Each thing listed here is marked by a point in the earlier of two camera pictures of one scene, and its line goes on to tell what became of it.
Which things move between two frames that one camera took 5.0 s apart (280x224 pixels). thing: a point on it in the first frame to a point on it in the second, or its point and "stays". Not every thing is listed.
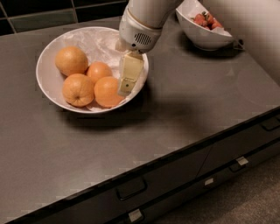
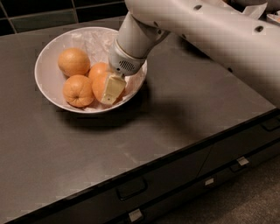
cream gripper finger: [132, 64] to [115, 87]
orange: [71, 60] stays
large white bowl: [101, 45] stays
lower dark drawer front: [171, 206] stays
